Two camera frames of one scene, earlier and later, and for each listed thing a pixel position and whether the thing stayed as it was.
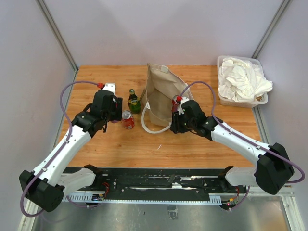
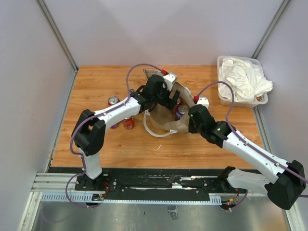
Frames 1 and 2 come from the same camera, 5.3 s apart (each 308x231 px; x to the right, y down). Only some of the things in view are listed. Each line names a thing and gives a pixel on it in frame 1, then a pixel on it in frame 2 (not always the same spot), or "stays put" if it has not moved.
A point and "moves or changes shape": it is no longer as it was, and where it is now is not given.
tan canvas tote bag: (162, 86) moves or changes shape
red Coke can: (127, 117) moves or changes shape
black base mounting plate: (175, 181) stays put
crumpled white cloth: (241, 81) stays put
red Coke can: (174, 105) moves or changes shape
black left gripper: (117, 105) to (169, 102)
